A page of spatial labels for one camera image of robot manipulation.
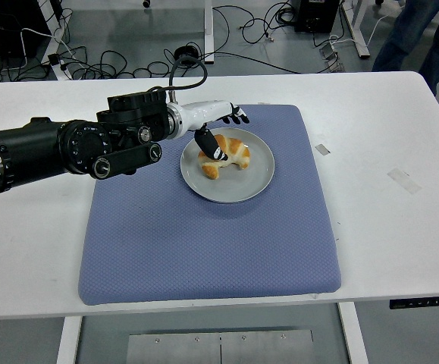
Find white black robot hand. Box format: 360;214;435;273
173;99;250;162

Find golden croissant bread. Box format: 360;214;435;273
197;134;251;180

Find grey round plate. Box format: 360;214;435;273
180;127;276;206

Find grey metal plate with screws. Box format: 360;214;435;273
127;328;314;364

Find white straight desk leg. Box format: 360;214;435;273
202;0;215;64

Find blue quilted mat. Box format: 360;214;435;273
77;104;343;307

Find grey foot pedal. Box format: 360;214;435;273
318;42;344;73

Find small black equipment box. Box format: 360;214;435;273
293;0;340;33

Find white slanted desk leg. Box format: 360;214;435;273
340;0;372;60

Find large grey tape strip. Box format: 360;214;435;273
386;167;422;195

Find person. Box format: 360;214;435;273
371;0;439;96

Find large black equipment box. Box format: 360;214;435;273
0;0;52;61

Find white table leg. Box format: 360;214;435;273
55;315;83;364
337;302;369;364

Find black table control panel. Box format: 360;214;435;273
388;294;439;310

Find coiled black cable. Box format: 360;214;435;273
173;44;199;68

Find tangled black floor cables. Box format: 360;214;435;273
61;45;175;80

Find long black floor cable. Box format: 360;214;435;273
203;51;337;75

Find looped black floor cable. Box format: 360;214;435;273
211;3;296;46

